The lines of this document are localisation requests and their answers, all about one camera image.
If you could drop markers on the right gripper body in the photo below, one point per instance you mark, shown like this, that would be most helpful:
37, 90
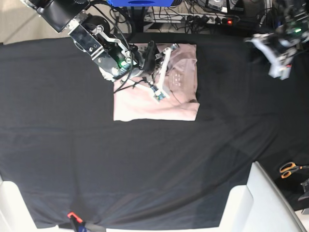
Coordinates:
149, 72

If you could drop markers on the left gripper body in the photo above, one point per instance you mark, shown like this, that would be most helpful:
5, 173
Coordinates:
279, 49

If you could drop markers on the pale pink T-shirt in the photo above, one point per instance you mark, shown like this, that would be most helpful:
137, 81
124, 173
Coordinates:
138, 101

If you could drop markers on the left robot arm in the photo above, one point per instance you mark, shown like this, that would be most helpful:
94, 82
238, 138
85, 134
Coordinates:
295, 19

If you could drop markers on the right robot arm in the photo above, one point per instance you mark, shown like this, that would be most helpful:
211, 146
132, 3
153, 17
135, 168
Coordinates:
117, 60

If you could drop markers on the white power strip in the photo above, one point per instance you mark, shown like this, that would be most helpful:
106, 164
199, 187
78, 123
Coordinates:
178, 18

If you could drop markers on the black table stand pole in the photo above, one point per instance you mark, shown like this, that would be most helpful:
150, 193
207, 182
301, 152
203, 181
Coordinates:
137, 15

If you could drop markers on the blue plastic bin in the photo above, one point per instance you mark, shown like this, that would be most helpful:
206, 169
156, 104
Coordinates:
140, 3

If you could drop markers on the black table cloth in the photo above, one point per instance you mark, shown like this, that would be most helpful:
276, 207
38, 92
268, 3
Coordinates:
60, 145

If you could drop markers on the orange handled scissors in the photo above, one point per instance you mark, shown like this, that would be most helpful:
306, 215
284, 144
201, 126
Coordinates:
289, 168

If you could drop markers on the white table frame right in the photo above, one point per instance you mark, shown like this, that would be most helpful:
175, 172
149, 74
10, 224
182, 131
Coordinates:
258, 206

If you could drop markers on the white table frame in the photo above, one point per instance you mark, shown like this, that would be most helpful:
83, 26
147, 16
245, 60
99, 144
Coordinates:
14, 215
258, 206

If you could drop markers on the white table frame left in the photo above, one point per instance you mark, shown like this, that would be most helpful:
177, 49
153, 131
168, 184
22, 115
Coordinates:
14, 215

